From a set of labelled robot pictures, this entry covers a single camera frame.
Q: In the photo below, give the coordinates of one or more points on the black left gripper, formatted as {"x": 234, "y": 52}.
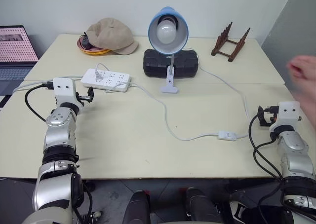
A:
{"x": 82, "y": 98}

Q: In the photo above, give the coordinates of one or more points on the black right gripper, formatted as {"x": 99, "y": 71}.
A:
{"x": 271, "y": 114}

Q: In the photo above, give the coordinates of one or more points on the person's forearm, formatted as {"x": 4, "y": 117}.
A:
{"x": 308, "y": 98}

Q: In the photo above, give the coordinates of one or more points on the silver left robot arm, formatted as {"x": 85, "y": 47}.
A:
{"x": 58, "y": 137}

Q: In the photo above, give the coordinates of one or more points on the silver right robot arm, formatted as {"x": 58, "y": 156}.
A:
{"x": 293, "y": 150}

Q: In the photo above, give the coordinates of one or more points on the blue desk lamp with clip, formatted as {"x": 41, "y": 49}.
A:
{"x": 170, "y": 48}

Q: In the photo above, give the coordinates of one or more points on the person's bare hand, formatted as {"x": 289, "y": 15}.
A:
{"x": 302, "y": 67}

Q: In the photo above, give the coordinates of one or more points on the white plug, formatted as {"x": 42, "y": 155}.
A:
{"x": 98, "y": 75}

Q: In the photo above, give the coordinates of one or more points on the white power strip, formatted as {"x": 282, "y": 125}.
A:
{"x": 108, "y": 81}

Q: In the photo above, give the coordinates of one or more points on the yellow plate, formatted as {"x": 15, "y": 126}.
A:
{"x": 98, "y": 52}

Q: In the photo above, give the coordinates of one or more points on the pink bowl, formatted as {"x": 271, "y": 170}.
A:
{"x": 81, "y": 45}

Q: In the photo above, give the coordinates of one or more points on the beige flat cap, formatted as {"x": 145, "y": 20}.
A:
{"x": 111, "y": 35}

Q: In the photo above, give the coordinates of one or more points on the brown wooden rack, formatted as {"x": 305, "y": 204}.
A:
{"x": 233, "y": 47}

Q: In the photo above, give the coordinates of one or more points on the open laptop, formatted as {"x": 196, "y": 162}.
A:
{"x": 14, "y": 51}

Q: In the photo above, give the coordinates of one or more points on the black and white rounded shape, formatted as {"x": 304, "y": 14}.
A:
{"x": 240, "y": 204}

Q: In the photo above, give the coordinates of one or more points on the black plastic case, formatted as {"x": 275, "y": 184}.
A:
{"x": 187, "y": 63}

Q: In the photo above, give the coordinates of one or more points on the white light bulb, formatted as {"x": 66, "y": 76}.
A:
{"x": 167, "y": 31}

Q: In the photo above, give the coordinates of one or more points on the dark rounded shape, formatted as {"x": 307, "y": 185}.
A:
{"x": 198, "y": 205}
{"x": 137, "y": 208}

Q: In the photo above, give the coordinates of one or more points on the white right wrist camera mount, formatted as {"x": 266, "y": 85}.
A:
{"x": 288, "y": 111}

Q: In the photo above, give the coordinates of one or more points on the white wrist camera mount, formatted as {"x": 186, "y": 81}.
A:
{"x": 63, "y": 88}
{"x": 288, "y": 111}

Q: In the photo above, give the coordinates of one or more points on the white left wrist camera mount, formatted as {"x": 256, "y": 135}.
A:
{"x": 63, "y": 88}

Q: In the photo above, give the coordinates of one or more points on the white inline cable switch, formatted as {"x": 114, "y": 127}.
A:
{"x": 227, "y": 135}

